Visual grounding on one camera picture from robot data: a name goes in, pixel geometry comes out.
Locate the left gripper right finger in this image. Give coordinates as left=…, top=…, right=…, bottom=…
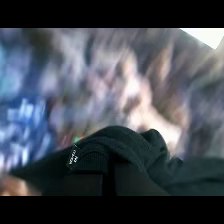
left=112, top=162, right=170, bottom=197

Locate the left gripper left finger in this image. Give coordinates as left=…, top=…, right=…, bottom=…
left=62, top=172, right=104, bottom=197

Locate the black garment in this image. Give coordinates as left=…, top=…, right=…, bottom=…
left=9, top=125, right=224, bottom=197

